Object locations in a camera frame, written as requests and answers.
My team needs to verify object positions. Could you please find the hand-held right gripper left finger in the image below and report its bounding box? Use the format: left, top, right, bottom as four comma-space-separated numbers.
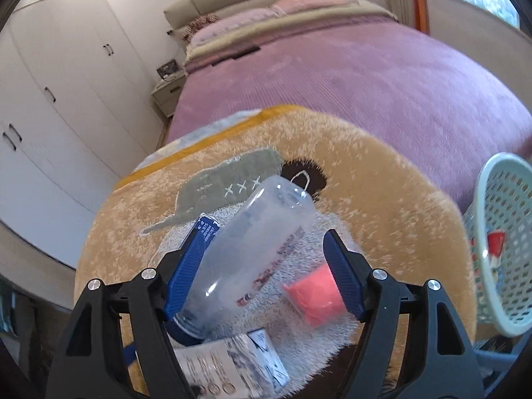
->
45, 233, 207, 399

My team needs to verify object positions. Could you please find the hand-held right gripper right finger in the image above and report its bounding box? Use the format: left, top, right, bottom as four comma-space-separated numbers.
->
323, 228, 485, 399

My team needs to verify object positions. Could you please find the clear plastic bottle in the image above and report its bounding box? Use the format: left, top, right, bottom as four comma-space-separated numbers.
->
172, 175, 317, 346

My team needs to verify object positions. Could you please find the red packet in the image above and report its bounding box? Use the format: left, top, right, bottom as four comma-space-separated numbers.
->
484, 230, 507, 283

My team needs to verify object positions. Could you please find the light green plastic basket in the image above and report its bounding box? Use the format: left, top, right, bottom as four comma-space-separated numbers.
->
461, 152, 532, 338

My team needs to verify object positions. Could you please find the pink packet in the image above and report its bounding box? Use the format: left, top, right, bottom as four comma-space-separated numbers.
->
282, 263, 345, 327

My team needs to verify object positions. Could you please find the blue and red box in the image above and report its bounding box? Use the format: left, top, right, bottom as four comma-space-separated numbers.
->
195, 213, 220, 250

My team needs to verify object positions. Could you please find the tan fuzzy printed blanket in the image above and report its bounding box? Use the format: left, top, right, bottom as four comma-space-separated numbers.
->
74, 105, 478, 399

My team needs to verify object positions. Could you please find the white printed carton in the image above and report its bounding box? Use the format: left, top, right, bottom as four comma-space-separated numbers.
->
172, 328, 291, 399

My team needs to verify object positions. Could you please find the blue plastic stool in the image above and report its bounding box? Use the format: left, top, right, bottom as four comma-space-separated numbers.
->
469, 336, 520, 383

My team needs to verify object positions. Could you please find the grey nightstand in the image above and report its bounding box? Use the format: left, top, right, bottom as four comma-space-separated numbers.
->
150, 72, 188, 118

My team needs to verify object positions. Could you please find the bed with purple cover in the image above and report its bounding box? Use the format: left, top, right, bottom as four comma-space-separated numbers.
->
166, 12, 532, 217

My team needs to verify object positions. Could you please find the white wardrobe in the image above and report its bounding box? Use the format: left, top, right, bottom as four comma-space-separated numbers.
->
0, 0, 167, 271

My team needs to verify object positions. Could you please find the leopard print cloth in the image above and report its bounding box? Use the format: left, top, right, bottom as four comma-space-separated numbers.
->
186, 14, 221, 38

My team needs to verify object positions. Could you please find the purple pillow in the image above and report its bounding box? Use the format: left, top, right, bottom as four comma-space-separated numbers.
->
192, 7, 279, 46

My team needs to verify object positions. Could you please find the folded beige quilt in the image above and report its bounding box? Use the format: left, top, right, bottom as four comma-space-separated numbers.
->
185, 0, 400, 71

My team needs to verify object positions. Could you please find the pink pillow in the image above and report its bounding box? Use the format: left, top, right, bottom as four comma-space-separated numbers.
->
270, 0, 354, 16

